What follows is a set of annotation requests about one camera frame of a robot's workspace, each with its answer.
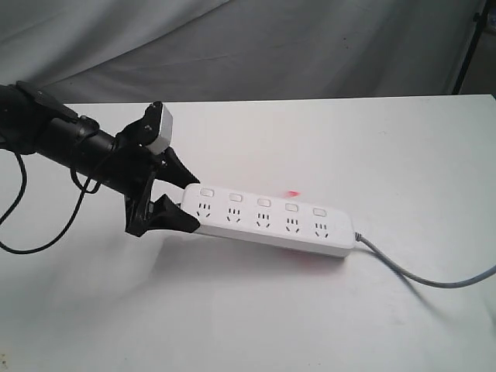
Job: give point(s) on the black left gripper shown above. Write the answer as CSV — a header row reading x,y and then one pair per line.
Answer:
x,y
138,168

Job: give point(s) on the white five-outlet power strip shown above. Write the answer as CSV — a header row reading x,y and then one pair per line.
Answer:
x,y
254,218

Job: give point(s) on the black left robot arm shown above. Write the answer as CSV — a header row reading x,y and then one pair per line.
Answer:
x,y
33,121

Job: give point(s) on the grey backdrop cloth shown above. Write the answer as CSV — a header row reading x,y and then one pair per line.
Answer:
x,y
195,51

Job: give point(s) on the black tripod stand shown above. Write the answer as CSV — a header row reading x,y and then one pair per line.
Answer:
x,y
476,74

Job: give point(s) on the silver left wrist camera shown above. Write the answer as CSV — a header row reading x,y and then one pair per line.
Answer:
x,y
158,128

